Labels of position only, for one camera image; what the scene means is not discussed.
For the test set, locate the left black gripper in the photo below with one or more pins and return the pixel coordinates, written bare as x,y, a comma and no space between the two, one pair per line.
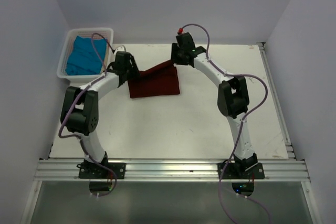
134,72

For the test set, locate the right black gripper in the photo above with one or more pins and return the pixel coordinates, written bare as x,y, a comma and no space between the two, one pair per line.
174,58

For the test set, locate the dark red t shirt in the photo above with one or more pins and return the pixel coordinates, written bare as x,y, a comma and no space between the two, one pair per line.
160,80

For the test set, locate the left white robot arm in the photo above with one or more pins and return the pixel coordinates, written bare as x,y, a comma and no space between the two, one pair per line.
80,109

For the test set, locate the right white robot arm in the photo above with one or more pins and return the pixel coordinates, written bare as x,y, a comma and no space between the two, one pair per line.
232,98

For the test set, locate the white plastic basket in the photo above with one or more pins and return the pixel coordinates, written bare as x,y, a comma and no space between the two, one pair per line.
101,38

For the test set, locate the blue t shirt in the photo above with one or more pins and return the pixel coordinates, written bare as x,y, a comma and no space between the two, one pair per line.
83,59

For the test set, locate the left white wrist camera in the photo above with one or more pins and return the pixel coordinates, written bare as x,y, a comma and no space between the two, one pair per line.
120,48

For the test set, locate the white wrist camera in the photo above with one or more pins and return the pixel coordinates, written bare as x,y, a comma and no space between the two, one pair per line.
120,48
180,30

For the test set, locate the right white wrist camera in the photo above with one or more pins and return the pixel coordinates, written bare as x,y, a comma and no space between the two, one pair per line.
180,30

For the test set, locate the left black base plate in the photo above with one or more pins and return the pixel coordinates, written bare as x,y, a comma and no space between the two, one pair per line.
89,170

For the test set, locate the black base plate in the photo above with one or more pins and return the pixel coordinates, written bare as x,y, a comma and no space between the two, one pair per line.
89,170
232,171

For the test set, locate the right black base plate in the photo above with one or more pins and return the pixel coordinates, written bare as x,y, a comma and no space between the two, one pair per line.
232,171

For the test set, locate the aluminium mounting rail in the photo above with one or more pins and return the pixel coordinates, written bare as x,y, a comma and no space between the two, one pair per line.
175,170

